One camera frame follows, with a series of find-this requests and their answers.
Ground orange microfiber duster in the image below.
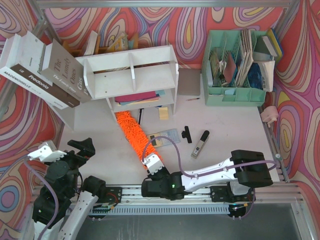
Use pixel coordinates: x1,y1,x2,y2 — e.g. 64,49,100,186
115,111,166,171

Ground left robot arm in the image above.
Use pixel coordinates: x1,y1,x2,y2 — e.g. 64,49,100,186
24,137,107,240

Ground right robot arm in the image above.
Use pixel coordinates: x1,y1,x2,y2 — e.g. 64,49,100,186
141,150,277,201

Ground white small bookshelf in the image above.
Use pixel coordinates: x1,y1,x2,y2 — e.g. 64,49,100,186
76,45,179,118

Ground blue beige calculator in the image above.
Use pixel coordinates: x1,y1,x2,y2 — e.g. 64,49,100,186
147,128,181,148

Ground black binder clip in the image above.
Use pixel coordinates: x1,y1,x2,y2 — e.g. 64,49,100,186
181,125,192,144

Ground stack of coloured paper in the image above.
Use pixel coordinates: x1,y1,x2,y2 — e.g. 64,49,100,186
114,90,165,106

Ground yellow sticky note pad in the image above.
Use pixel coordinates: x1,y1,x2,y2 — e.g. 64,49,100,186
158,106,169,120

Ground grey Lonely Ones book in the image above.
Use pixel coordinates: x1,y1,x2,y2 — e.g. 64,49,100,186
40,39,92,103

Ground brown white Fredonia book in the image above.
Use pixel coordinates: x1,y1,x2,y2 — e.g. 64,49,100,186
0,31,80,110

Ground orange wooden book rack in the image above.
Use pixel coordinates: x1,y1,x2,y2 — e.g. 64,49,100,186
62,30,140,57

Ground pink pig figurine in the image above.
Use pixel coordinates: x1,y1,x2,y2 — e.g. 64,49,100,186
260,105,279,128

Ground mint green desk organizer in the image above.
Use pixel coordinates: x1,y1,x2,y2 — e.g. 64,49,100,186
201,28,275,107

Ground books in green organizer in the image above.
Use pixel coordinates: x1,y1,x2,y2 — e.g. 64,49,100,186
201,28,283,95

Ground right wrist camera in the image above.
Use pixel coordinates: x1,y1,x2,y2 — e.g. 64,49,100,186
142,153,165,175

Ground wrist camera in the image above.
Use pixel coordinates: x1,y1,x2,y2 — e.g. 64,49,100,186
27,140,67,163
142,153,165,175

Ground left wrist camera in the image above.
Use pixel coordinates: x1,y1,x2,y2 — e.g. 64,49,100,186
27,140,67,163

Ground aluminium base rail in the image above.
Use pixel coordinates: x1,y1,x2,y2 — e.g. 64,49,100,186
76,184,257,204

